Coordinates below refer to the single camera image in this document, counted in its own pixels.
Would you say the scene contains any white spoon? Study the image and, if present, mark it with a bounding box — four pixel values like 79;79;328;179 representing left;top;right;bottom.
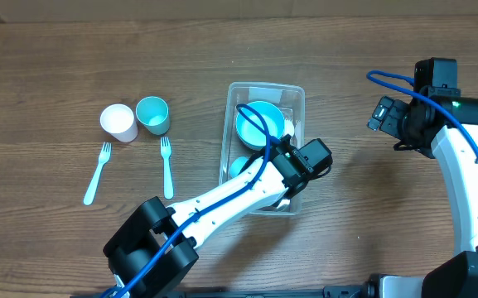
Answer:
283;118;295;137

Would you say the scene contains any clear plastic container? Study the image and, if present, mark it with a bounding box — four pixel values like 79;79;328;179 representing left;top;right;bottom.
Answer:
216;81;306;217

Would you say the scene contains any blue bowl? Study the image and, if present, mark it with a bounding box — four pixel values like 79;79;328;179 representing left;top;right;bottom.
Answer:
236;101;285;145

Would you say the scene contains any right blue cable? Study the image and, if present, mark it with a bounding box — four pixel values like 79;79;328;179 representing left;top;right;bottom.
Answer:
365;70;478;237

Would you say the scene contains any green cup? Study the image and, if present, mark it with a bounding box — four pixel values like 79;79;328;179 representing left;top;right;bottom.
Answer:
136;96;170;135

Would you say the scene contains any light blue fork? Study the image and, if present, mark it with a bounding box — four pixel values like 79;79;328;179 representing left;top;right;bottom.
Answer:
83;142;112;205
160;137;174;199
294;121;302;139

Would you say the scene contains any blue cup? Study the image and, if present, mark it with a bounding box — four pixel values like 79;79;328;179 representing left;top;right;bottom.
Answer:
229;156;248;178

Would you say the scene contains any white cup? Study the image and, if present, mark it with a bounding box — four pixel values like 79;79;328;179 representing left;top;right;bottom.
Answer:
99;103;138;142

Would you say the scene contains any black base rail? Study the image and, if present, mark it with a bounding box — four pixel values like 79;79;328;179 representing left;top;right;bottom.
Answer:
70;283;372;298

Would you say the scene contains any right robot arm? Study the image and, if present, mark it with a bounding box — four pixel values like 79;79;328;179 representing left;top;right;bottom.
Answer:
362;95;478;297

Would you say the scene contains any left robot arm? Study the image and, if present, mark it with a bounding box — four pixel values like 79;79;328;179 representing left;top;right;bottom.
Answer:
103;141;314;297

